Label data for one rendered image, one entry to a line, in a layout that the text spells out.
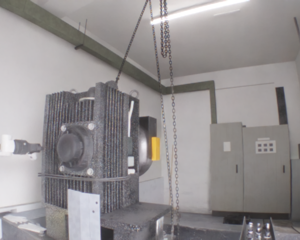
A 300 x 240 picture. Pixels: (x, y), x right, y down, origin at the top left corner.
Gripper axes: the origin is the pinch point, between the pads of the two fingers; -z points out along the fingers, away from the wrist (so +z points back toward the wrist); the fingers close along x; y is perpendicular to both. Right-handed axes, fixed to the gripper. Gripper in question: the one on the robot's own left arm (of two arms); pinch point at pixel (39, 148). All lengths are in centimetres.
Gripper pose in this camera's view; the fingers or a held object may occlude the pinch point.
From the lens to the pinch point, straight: 140.7
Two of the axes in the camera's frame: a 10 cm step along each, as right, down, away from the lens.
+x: -9.0, 0.7, 4.3
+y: 0.0, 9.9, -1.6
